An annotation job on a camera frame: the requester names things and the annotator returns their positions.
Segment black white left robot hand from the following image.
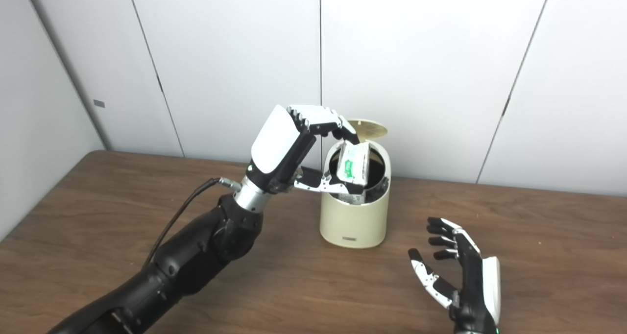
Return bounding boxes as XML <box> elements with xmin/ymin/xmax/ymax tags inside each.
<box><xmin>245</xmin><ymin>104</ymin><xmax>365</xmax><ymax>195</ymax></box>

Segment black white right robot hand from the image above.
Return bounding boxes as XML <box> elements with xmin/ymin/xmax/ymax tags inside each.
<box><xmin>408</xmin><ymin>217</ymin><xmax>502</xmax><ymax>332</ymax></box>

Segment green white milk carton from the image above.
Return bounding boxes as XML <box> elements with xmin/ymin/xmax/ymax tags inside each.
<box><xmin>338</xmin><ymin>142</ymin><xmax>371</xmax><ymax>195</ymax></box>

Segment cream round bin lid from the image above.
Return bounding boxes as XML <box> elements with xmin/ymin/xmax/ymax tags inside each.
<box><xmin>347</xmin><ymin>119</ymin><xmax>388</xmax><ymax>144</ymax></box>

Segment cream-colored round bin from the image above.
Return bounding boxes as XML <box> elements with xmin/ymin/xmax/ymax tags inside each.
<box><xmin>319</xmin><ymin>139</ymin><xmax>391</xmax><ymax>249</ymax></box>

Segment black bin liner bag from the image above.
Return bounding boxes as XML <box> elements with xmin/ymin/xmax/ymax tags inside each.
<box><xmin>329</xmin><ymin>148</ymin><xmax>390</xmax><ymax>205</ymax></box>

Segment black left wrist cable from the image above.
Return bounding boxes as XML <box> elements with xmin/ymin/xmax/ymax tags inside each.
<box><xmin>142</xmin><ymin>177</ymin><xmax>243</xmax><ymax>269</ymax></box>

